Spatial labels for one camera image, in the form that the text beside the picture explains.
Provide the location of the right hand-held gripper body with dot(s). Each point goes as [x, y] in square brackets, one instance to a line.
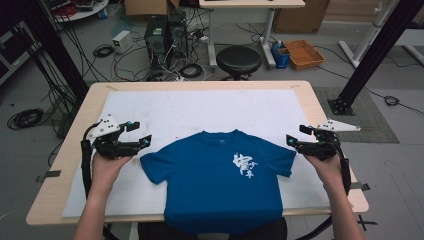
[320, 148]

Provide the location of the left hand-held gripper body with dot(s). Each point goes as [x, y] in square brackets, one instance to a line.
[110, 148]

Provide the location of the blue t-shirt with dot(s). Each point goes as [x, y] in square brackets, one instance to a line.
[206, 186]

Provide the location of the person's left hand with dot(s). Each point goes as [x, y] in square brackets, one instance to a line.
[108, 173]

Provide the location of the person's right hand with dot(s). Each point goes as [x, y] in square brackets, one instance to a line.
[326, 173]

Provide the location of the grey tape strip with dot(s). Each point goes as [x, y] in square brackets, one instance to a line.
[361, 186]
[51, 174]

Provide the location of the grey floor mat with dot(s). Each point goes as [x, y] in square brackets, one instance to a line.
[370, 116]

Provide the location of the white table mat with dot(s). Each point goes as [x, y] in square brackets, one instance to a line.
[200, 110]

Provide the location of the orange tray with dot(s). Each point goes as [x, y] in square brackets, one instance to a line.
[303, 55]

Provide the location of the blue box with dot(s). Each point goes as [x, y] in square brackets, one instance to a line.
[280, 56]

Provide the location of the white power supply box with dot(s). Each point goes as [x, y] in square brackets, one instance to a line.
[122, 41]

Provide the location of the black computer tower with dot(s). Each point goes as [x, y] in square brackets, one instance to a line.
[156, 40]
[178, 35]

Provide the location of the person's legs in dark pants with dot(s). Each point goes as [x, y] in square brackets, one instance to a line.
[150, 232]

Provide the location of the black round stool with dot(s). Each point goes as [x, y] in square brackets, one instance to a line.
[238, 60]

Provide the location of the cardboard box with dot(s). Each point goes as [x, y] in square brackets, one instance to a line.
[146, 7]
[300, 16]

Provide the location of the round white table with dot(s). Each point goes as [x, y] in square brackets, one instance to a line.
[85, 14]

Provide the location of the white desk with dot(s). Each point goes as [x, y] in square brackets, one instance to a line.
[250, 3]

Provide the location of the grey shelf unit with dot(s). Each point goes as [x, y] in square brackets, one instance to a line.
[13, 50]

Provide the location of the black metal frame post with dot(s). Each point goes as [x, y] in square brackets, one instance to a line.
[376, 50]
[50, 40]

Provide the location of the white desk frame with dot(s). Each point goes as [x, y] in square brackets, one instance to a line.
[379, 20]

